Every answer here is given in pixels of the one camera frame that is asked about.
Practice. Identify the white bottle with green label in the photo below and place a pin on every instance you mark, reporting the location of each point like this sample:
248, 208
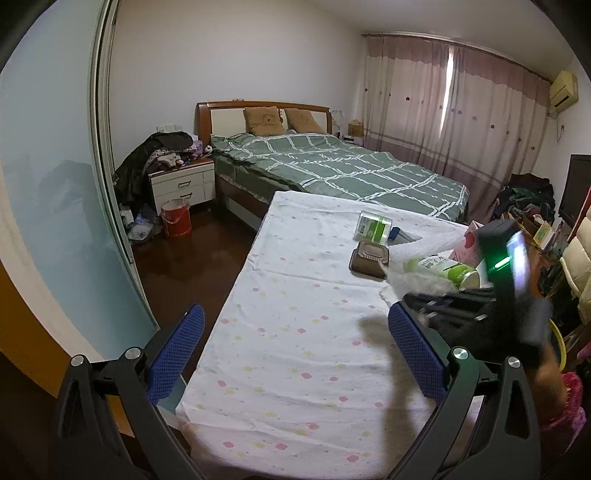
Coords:
438, 268

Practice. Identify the white wall socket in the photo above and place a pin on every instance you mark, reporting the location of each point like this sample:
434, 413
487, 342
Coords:
167, 128

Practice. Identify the frosted sliding glass door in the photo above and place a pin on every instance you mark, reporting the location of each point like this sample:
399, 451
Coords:
55, 184

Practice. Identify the heap of clothes on desk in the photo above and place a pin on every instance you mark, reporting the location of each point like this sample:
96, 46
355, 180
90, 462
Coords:
526, 196

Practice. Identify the brown plastic box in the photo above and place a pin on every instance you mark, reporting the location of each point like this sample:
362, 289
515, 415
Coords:
369, 258

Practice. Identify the clear plastic bag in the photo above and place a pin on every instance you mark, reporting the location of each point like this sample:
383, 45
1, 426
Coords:
415, 282

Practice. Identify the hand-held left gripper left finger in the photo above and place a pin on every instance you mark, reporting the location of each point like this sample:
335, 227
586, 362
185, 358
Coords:
178, 350

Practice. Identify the green paper box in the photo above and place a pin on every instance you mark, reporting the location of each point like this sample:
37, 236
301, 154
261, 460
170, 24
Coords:
544, 235

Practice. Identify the pink carton box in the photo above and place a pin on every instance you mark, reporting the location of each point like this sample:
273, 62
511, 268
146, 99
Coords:
466, 244

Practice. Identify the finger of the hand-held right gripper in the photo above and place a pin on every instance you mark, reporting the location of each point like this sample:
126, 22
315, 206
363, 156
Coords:
457, 305

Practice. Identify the clear jar with green label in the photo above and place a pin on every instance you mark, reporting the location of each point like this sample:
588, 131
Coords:
371, 226

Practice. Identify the pink curtain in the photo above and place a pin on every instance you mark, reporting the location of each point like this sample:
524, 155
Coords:
415, 115

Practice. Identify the brown pillow with bear face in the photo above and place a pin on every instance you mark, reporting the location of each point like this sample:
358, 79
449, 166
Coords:
262, 120

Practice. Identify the brown tissue box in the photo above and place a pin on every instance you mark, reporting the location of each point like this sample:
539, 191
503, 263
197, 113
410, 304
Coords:
355, 129

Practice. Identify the white bedside lamp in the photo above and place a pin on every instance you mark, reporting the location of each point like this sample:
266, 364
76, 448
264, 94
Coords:
338, 117

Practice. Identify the red bucket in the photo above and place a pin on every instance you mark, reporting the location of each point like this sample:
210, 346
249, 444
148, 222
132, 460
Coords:
176, 219

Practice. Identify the pile of plastic bags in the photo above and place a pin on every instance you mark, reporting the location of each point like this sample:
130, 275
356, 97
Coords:
141, 226

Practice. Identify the yellow rimmed bin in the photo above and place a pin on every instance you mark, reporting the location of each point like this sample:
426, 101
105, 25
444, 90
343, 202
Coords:
558, 344

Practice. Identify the white nightstand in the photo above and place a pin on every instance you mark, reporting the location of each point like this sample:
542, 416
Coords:
184, 184

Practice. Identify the white floral tablecloth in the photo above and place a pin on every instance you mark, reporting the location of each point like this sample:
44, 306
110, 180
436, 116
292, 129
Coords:
300, 300

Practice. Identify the beige air conditioner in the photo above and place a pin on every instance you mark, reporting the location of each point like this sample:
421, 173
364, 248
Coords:
563, 90

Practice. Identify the pile of dark clothes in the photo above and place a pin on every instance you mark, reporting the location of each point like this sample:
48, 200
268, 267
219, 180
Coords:
157, 145

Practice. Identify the blue and silver packet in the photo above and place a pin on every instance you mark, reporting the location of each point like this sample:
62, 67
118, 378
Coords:
406, 237

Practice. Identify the black television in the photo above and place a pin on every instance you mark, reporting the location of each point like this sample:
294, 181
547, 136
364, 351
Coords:
577, 189

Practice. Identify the green plaid duvet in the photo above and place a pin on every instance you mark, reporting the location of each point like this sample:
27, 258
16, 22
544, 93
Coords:
346, 170

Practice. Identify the wooden desk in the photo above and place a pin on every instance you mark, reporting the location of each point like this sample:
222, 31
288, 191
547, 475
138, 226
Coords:
538, 265

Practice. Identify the plain brown pillow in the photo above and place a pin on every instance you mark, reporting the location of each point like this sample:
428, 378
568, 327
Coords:
304, 121

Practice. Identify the person's right forearm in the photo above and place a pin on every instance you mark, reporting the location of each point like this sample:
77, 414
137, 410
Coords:
551, 383

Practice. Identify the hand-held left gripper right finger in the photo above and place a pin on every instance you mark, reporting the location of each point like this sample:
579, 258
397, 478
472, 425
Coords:
415, 355

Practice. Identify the wooden bed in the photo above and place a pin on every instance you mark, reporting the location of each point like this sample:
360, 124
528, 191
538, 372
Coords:
226, 115

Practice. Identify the beige padded jacket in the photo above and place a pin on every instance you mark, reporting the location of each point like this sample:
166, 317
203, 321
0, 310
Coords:
577, 258

